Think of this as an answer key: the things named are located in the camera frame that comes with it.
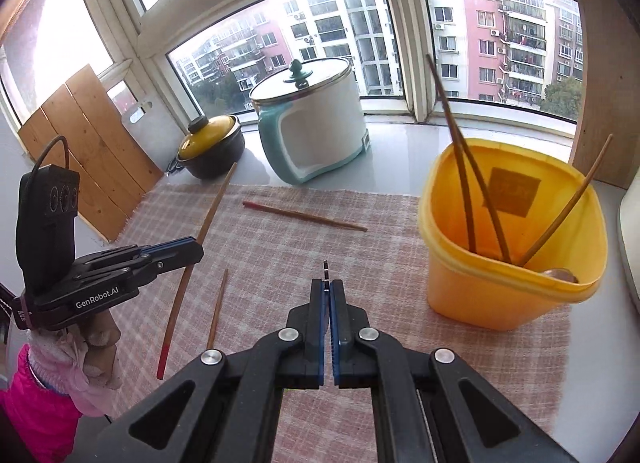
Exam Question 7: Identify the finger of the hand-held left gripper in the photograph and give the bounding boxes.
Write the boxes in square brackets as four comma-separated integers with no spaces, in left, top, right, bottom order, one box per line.
[119,238,204,260]
[74,245,205,288]

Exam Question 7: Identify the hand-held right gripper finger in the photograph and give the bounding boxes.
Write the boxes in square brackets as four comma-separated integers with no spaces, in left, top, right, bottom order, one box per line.
[330,280,578,463]
[75,279,331,463]

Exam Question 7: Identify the brown wooden chopstick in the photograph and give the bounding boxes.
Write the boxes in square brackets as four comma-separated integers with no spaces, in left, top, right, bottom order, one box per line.
[517,134,613,266]
[242,200,368,233]
[206,268,230,350]
[434,83,512,263]
[156,162,238,380]
[425,54,478,253]

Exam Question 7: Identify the yellow plastic container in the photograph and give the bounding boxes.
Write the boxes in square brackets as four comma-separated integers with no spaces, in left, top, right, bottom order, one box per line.
[419,138,608,331]

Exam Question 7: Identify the metal spoon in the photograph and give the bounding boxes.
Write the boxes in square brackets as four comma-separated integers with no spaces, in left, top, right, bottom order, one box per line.
[542,268,580,285]

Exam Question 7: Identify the person's left forearm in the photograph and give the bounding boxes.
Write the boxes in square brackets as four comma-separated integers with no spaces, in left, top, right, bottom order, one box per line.
[0,343,83,463]

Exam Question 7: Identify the person's left hand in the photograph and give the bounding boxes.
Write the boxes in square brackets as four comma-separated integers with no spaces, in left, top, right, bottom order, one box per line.
[27,313,123,419]

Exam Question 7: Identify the pink plaid cloth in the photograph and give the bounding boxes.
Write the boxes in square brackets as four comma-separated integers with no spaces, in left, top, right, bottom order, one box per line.
[107,182,573,439]

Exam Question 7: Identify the black clay pot yellow lid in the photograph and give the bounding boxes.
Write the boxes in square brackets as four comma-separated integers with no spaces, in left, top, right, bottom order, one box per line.
[177,114,246,180]

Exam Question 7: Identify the wooden plank board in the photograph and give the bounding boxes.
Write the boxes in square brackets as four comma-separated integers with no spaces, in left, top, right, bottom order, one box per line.
[17,63,166,243]

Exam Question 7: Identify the grey cutting board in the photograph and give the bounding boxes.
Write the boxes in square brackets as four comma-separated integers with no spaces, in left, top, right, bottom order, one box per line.
[120,100,191,171]

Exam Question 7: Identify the white teal electric pot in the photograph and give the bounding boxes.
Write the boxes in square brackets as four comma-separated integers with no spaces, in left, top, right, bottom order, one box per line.
[249,57,371,186]

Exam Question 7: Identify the apartment buildings outside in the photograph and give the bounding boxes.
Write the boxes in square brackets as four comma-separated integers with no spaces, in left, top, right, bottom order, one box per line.
[167,0,586,121]

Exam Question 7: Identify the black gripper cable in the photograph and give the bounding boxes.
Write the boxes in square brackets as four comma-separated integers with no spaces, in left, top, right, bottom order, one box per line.
[30,136,69,178]

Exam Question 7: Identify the white window frame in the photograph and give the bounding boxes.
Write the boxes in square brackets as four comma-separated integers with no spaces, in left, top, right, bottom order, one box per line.
[0,0,640,144]

